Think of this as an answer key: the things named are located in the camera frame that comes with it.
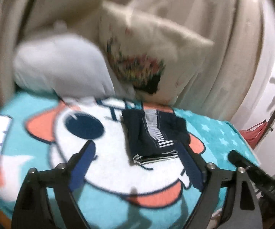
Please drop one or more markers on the beige curtain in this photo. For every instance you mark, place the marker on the beige curtain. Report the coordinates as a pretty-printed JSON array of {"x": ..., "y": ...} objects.
[{"x": 223, "y": 16}]

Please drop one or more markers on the teal cartoon printed blanket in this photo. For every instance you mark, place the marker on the teal cartoon printed blanket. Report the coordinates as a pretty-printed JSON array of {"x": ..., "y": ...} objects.
[{"x": 118, "y": 179}]

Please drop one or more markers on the striped navy white pants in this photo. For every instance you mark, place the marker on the striped navy white pants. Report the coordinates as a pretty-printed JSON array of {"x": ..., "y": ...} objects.
[{"x": 149, "y": 133}]

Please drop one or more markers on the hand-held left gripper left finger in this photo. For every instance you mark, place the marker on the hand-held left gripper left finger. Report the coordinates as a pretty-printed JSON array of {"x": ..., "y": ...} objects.
[{"x": 80, "y": 170}]

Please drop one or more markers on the cream floral print pillow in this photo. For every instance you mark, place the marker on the cream floral print pillow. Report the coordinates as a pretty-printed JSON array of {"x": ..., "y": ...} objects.
[{"x": 151, "y": 43}]

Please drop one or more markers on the red cloth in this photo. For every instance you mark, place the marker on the red cloth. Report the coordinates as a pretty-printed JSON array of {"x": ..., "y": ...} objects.
[{"x": 254, "y": 133}]

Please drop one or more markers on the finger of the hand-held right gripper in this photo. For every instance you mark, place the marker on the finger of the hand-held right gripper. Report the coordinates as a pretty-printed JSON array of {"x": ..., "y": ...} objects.
[{"x": 252, "y": 170}]

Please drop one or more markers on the white plush pillow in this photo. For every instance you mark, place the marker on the white plush pillow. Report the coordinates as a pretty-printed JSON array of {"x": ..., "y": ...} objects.
[{"x": 63, "y": 64}]

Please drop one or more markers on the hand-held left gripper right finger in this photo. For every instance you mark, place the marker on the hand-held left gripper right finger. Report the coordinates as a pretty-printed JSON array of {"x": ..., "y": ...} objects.
[{"x": 192, "y": 169}]

